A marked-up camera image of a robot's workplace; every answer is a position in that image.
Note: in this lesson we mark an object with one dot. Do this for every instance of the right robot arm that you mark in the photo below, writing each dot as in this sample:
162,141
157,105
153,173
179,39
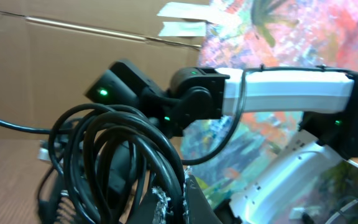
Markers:
327,97

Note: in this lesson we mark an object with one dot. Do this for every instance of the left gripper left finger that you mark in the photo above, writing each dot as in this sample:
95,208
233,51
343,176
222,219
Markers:
153,209

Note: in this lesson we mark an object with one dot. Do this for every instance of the colourful painted backdrop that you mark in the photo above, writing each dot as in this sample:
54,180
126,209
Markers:
280,33

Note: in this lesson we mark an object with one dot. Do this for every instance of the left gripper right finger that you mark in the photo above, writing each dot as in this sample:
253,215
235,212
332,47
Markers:
196,209

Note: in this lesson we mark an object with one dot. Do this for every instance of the cardboard box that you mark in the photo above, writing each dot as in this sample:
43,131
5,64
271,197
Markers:
51,51

